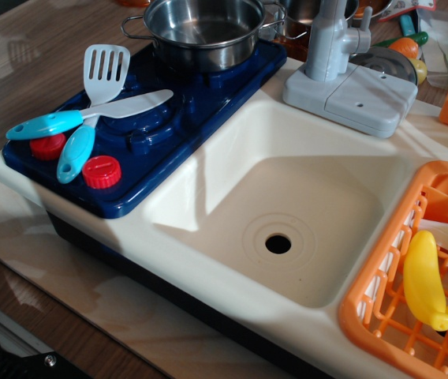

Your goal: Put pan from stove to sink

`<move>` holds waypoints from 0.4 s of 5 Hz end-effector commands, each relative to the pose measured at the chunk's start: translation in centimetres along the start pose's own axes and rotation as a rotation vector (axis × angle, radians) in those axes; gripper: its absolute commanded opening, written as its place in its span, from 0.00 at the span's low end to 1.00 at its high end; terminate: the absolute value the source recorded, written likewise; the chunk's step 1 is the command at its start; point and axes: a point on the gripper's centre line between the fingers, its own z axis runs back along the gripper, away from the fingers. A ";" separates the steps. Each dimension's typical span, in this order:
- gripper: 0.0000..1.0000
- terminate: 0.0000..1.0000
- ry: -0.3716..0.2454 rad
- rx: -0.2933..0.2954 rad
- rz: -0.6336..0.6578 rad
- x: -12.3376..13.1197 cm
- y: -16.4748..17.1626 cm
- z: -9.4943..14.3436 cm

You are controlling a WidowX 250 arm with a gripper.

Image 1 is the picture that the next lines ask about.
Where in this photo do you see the yellow toy vegetable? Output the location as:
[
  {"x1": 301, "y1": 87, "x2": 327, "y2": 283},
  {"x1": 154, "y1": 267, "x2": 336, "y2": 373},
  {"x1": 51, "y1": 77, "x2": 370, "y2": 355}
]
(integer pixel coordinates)
[{"x1": 409, "y1": 58, "x2": 427, "y2": 86}]

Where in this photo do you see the left red stove knob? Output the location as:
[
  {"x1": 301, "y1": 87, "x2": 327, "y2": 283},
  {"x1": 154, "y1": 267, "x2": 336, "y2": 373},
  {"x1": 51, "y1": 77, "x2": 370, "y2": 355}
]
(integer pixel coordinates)
[{"x1": 29, "y1": 133, "x2": 66, "y2": 161}]

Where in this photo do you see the stainless steel pot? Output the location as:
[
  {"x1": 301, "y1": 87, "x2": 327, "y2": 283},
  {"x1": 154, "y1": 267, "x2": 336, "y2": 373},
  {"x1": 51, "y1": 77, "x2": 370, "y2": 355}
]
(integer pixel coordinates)
[{"x1": 121, "y1": 0, "x2": 287, "y2": 73}]

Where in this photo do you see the grey toy faucet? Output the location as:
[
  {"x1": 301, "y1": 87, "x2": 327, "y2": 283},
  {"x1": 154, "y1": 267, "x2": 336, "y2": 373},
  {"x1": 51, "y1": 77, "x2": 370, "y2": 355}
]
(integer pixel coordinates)
[{"x1": 282, "y1": 1, "x2": 417, "y2": 138}]

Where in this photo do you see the yellow toy banana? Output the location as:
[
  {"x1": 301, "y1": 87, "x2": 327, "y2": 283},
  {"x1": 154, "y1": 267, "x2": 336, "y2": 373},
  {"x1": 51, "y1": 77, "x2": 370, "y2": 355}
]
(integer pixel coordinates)
[{"x1": 403, "y1": 231, "x2": 448, "y2": 332}]

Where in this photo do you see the steel pot lid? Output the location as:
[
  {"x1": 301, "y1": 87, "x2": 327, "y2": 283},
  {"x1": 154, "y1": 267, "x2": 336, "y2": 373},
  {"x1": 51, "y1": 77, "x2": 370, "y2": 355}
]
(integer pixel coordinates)
[{"x1": 349, "y1": 47, "x2": 419, "y2": 84}]

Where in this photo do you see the blue toy stove top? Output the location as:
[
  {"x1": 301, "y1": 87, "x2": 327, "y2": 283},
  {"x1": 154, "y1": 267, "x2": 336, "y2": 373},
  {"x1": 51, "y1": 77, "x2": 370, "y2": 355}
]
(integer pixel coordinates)
[{"x1": 2, "y1": 39, "x2": 287, "y2": 219}]

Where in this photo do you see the red stove knob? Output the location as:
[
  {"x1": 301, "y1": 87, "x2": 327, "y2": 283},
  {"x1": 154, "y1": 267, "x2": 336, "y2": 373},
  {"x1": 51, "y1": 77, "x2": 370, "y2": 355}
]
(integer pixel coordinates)
[
  {"x1": 82, "y1": 155, "x2": 122, "y2": 190},
  {"x1": 29, "y1": 133, "x2": 66, "y2": 161}
]

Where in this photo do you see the orange toy carrot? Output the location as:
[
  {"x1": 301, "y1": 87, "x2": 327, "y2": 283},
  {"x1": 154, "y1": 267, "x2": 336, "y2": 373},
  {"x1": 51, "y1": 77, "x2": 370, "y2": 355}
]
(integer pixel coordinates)
[{"x1": 389, "y1": 37, "x2": 419, "y2": 58}]

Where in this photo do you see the orange dish rack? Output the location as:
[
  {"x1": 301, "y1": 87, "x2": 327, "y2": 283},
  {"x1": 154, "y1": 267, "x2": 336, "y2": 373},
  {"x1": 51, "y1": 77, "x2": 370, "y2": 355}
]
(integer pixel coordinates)
[{"x1": 339, "y1": 161, "x2": 448, "y2": 378}]

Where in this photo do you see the cream toy sink unit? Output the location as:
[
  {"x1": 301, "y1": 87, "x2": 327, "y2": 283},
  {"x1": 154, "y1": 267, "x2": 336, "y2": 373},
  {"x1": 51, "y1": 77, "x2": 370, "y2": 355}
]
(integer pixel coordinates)
[{"x1": 0, "y1": 62, "x2": 448, "y2": 378}]

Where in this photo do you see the right red stove knob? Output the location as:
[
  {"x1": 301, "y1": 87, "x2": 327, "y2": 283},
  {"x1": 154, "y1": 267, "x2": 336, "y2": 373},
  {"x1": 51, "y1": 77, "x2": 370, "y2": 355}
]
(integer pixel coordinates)
[{"x1": 82, "y1": 155, "x2": 122, "y2": 190}]

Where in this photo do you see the toy knife blue handle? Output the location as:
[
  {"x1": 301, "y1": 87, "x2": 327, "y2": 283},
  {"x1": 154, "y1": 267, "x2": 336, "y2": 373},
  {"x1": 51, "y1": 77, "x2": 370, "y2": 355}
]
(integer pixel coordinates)
[{"x1": 6, "y1": 89, "x2": 174, "y2": 141}]

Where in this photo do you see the toy spatula blue handle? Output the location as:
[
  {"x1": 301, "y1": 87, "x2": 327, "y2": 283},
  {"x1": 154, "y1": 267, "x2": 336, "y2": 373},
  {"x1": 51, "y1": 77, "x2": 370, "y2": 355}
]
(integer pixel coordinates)
[{"x1": 56, "y1": 44, "x2": 130, "y2": 184}]

